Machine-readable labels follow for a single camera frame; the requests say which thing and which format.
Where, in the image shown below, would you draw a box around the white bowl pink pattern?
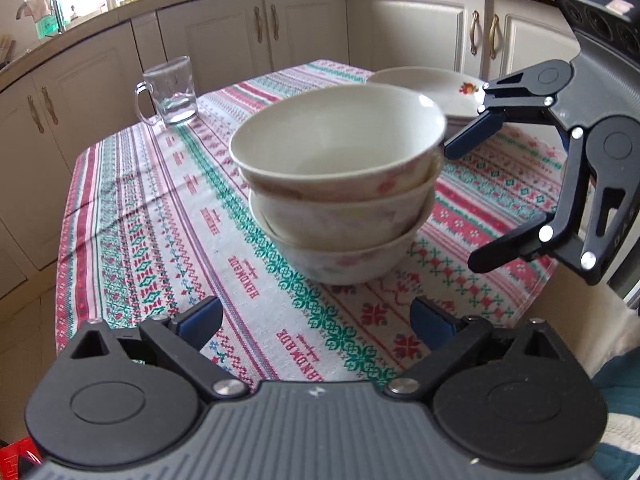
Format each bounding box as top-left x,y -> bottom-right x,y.
229,84 -> 447,202

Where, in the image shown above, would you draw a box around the white plate fruit decal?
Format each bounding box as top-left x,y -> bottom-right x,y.
367,66 -> 486,122

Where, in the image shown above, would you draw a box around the clear glass mug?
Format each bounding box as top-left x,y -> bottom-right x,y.
134,55 -> 198,127

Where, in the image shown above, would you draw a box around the patterned striped tablecloth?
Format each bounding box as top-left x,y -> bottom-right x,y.
54,60 -> 565,384

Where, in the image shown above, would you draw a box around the green dish soap bottle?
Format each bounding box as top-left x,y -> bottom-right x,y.
36,0 -> 66,39

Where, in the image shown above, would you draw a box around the cream kitchen cabinets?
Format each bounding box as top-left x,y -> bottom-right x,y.
1,0 -> 578,292

